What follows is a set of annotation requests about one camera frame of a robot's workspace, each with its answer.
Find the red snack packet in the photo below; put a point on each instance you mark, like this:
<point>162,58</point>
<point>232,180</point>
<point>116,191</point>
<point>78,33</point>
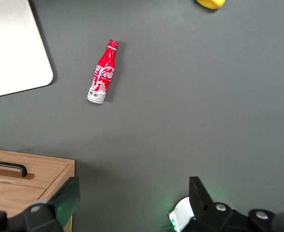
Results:
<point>103,72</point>

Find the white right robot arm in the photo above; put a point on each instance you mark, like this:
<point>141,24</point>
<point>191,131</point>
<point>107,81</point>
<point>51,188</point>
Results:
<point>181,212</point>

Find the yellow lemon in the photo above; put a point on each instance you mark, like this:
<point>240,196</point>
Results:
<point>210,3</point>

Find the wooden lower drawer front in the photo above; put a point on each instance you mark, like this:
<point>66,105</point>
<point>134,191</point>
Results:
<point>45,169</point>

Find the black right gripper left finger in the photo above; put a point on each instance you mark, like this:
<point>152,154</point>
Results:
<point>66,195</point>

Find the wooden upper drawer front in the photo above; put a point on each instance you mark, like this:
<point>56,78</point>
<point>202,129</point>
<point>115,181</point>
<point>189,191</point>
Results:
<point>8,195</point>

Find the wooden drawer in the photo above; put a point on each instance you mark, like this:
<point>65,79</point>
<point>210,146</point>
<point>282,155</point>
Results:
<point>8,195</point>
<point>45,169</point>

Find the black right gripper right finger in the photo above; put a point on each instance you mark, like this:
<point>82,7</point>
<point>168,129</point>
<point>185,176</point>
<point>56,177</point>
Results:
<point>199,198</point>

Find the beige rectangular tray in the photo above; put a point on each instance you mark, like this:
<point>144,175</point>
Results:
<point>13,48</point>

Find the wooden two-drawer cabinet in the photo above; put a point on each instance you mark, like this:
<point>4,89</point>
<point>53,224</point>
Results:
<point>57,174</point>

